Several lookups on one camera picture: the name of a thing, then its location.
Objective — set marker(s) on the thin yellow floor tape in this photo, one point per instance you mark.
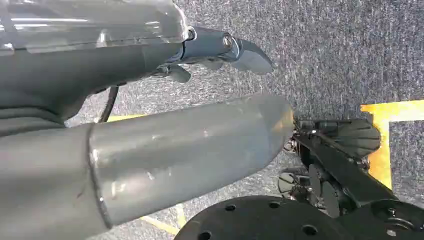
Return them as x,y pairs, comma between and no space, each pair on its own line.
162,226

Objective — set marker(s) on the wide yellow floor tape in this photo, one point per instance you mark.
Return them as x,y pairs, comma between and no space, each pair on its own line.
381,159

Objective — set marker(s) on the ribbed grey left arm sleeve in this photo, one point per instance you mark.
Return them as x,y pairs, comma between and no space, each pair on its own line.
23,122

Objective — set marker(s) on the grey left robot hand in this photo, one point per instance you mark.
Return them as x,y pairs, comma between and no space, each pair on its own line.
159,159

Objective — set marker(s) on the black robot foot plate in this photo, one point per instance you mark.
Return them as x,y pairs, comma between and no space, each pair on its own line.
265,222

